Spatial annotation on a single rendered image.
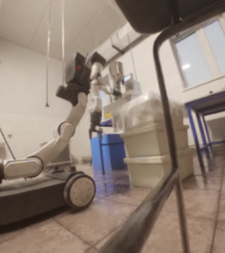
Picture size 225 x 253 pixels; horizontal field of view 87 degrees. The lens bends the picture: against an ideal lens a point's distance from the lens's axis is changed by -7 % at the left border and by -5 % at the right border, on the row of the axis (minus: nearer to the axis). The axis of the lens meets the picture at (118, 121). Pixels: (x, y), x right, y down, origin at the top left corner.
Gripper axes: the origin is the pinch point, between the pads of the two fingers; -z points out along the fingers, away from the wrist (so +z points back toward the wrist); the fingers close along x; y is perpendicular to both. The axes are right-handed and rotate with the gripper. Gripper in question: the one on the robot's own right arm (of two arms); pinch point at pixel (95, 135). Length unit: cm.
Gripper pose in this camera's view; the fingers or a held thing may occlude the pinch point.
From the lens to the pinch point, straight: 103.2
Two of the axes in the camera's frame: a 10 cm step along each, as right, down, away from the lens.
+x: 6.5, 1.5, 7.4
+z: -0.7, -9.7, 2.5
